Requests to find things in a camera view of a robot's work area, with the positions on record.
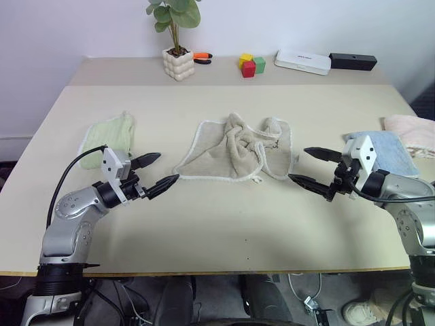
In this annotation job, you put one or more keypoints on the green leafy plant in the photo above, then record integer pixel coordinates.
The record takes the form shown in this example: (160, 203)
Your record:
(176, 13)

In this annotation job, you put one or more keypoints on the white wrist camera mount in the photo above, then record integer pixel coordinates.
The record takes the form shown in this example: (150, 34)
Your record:
(113, 164)
(362, 151)

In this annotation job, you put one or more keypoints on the white sneaker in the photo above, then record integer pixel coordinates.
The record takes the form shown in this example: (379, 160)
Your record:
(360, 313)

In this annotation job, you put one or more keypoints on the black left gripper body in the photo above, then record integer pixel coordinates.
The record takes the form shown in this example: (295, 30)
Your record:
(132, 190)

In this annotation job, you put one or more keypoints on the white bubble plant pot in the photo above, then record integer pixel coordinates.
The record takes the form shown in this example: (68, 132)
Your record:
(178, 66)

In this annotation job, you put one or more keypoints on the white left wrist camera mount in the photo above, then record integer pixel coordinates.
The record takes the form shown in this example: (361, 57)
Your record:
(113, 164)

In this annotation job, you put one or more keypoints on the beige towel with white trim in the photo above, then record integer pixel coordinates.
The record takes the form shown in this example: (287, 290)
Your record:
(217, 149)

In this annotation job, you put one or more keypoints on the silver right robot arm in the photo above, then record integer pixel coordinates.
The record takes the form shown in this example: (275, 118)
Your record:
(413, 217)

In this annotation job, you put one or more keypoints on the black rectangular box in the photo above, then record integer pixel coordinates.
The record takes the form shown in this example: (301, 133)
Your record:
(353, 61)

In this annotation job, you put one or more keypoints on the white flat box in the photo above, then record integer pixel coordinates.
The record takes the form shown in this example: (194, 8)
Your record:
(302, 62)

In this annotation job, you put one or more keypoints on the metal clamp bracket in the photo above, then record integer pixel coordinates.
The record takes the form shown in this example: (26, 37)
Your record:
(314, 305)

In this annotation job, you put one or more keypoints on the dark rounded shape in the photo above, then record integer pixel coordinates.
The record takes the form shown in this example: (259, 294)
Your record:
(265, 299)

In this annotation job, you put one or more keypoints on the light pink towel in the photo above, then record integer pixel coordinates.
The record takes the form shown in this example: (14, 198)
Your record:
(414, 130)

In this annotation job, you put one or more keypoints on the light green towel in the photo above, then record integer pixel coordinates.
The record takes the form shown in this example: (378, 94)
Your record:
(107, 137)

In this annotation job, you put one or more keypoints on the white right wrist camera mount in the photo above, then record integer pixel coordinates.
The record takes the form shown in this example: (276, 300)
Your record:
(362, 151)

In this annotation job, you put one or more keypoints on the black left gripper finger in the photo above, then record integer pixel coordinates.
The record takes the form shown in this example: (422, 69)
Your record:
(163, 185)
(146, 159)

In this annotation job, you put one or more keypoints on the yellow cube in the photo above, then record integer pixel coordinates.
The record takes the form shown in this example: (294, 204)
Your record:
(244, 58)

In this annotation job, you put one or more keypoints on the red cube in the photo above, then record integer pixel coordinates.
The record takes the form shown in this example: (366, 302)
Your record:
(248, 70)

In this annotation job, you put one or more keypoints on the green cube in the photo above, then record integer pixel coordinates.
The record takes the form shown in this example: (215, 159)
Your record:
(260, 65)

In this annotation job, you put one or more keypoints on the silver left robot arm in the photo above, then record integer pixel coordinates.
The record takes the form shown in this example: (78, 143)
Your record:
(64, 224)

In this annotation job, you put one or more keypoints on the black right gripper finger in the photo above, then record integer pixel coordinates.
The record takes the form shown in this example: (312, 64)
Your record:
(323, 153)
(309, 182)

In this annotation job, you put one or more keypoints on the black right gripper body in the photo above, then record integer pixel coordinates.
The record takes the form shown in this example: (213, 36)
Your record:
(345, 178)

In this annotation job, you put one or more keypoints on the light blue towel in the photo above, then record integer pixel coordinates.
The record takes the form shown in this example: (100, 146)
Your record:
(394, 151)

